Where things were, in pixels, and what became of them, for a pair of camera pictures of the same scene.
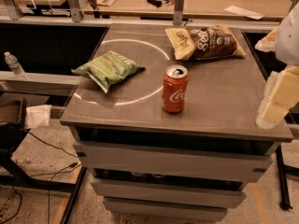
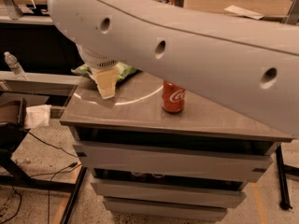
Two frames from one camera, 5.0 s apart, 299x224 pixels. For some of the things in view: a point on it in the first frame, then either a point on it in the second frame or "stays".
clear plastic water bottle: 16,66 stays
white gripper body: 289,39 to 100,63
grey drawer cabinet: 149,164 stays
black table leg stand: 283,171 stays
